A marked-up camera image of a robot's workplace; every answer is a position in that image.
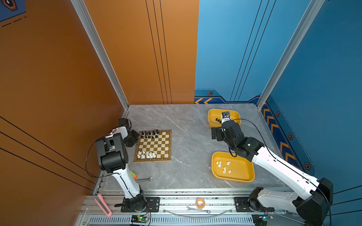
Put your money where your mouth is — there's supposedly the silver wrench on table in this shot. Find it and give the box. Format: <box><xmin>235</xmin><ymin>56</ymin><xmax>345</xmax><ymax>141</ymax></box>
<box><xmin>136</xmin><ymin>177</ymin><xmax>153</xmax><ymax>182</ymax></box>

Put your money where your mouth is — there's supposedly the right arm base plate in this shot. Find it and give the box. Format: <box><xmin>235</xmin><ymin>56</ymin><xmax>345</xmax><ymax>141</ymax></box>
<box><xmin>234</xmin><ymin>197</ymin><xmax>275</xmax><ymax>212</ymax></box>

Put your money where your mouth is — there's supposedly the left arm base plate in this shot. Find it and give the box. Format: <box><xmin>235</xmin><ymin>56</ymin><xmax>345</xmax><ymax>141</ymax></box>
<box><xmin>121</xmin><ymin>196</ymin><xmax>160</xmax><ymax>213</ymax></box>

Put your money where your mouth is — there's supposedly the pink tool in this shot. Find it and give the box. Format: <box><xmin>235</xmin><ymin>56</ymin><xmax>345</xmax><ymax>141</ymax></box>
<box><xmin>94</xmin><ymin>194</ymin><xmax>112</xmax><ymax>217</ymax></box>

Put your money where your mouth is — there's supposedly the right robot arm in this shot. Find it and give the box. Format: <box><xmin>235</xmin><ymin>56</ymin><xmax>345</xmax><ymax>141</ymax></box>
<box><xmin>211</xmin><ymin>118</ymin><xmax>333</xmax><ymax>226</ymax></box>

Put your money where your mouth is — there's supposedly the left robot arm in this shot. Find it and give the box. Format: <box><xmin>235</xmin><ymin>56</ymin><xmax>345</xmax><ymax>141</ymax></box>
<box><xmin>95</xmin><ymin>118</ymin><xmax>148</xmax><ymax>212</ymax></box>

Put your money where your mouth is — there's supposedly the yellow tray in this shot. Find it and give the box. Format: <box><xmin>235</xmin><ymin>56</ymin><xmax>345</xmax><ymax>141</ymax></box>
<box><xmin>207</xmin><ymin>108</ymin><xmax>241</xmax><ymax>129</ymax></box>
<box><xmin>211</xmin><ymin>152</ymin><xmax>255</xmax><ymax>183</ymax></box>

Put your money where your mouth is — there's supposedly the near yellow tray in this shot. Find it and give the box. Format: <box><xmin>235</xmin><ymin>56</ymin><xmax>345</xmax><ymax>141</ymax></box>
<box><xmin>211</xmin><ymin>152</ymin><xmax>255</xmax><ymax>183</ymax></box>

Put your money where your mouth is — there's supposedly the aluminium corner post right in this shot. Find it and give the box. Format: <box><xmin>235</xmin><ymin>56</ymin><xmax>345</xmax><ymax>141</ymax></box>
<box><xmin>256</xmin><ymin>0</ymin><xmax>325</xmax><ymax>110</ymax></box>

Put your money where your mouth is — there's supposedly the wooden chess board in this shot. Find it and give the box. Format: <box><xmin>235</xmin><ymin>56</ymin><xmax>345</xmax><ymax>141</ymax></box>
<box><xmin>133</xmin><ymin>130</ymin><xmax>172</xmax><ymax>163</ymax></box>

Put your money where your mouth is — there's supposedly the orange green small box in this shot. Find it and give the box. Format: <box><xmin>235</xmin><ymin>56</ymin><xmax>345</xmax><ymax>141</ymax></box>
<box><xmin>131</xmin><ymin>171</ymin><xmax>138</xmax><ymax>180</ymax></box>

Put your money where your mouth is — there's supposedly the aluminium corner post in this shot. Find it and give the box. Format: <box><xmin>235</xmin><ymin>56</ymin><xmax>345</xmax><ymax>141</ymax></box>
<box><xmin>256</xmin><ymin>0</ymin><xmax>325</xmax><ymax>110</ymax></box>
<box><xmin>71</xmin><ymin>0</ymin><xmax>130</xmax><ymax>111</ymax></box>

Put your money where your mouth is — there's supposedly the green circuit board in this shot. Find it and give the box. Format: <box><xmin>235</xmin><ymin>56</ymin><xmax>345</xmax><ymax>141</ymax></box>
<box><xmin>130</xmin><ymin>215</ymin><xmax>150</xmax><ymax>226</ymax></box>

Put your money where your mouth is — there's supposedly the aluminium corner post left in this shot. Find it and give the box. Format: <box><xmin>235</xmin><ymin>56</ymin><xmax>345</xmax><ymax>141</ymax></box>
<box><xmin>71</xmin><ymin>0</ymin><xmax>130</xmax><ymax>111</ymax></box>

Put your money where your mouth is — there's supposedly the silver wrench on rail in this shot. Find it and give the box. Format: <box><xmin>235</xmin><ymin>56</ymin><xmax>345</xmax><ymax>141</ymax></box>
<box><xmin>186</xmin><ymin>206</ymin><xmax>211</xmax><ymax>214</ymax></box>

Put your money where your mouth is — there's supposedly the far yellow tray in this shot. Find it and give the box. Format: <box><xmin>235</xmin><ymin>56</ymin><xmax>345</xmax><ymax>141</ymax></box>
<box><xmin>207</xmin><ymin>108</ymin><xmax>241</xmax><ymax>129</ymax></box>

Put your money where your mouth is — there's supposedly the orange tape roll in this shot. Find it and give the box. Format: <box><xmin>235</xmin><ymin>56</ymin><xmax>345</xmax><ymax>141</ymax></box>
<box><xmin>196</xmin><ymin>198</ymin><xmax>206</xmax><ymax>210</ymax></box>

